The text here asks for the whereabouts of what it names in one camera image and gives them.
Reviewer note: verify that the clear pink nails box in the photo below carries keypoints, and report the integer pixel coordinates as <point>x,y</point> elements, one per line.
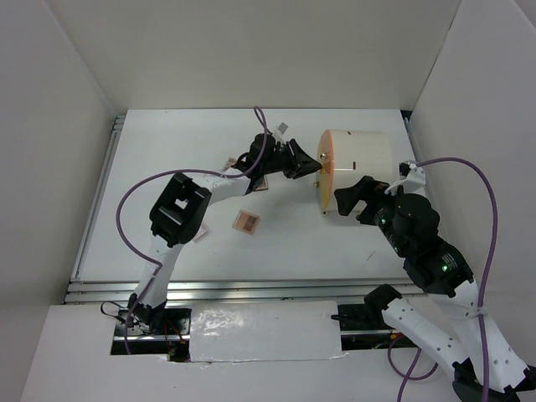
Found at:
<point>202,232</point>

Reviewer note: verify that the orange drawer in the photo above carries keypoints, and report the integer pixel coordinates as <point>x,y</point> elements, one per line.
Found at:
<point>325,148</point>
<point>324,180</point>

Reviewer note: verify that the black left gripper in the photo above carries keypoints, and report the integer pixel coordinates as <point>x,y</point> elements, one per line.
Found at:
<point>301,163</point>

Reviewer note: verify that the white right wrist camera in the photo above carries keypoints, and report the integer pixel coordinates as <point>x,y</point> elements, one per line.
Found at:
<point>411,179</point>

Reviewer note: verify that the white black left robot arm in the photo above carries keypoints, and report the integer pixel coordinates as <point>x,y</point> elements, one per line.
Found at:
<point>179,211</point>

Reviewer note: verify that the square four-shade eyeshadow palette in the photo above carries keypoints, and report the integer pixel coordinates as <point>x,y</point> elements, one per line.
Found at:
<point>246,222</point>

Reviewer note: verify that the orange top drawer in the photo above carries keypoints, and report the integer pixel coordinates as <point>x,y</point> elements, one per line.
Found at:
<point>325,148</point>

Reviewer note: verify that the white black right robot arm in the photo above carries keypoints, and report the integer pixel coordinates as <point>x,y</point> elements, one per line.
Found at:
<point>477,358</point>

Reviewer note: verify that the white foil-taped cover panel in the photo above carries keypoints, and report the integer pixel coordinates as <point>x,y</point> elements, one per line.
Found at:
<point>264,331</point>

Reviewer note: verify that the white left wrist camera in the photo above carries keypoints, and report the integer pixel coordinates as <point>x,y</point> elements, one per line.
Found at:
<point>278,132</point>

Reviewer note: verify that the brown multi-shade eyeshadow palette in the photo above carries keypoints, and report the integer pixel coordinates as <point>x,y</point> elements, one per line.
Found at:
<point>263,184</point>

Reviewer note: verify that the cream cylindrical drawer organizer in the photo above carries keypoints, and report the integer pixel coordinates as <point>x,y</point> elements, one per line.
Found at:
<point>357,154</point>

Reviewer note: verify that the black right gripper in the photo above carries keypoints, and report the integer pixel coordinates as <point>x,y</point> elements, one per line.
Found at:
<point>369,189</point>

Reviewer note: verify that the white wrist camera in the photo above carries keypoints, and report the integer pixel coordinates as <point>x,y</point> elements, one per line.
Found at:
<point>411,179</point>
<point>278,132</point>

